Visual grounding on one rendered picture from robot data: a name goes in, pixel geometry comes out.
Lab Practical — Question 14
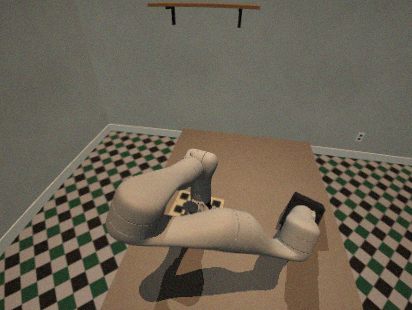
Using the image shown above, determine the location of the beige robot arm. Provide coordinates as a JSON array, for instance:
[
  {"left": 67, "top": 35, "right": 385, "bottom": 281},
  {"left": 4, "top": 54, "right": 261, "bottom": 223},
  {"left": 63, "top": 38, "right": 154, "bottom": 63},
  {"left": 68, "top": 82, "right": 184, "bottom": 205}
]
[{"left": 105, "top": 149, "right": 320, "bottom": 262}]

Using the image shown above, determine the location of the chessboard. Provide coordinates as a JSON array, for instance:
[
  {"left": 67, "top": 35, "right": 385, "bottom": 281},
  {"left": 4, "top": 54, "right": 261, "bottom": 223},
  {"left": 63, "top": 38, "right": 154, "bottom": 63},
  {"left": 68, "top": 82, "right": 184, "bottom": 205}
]
[{"left": 168, "top": 190, "right": 225, "bottom": 216}]

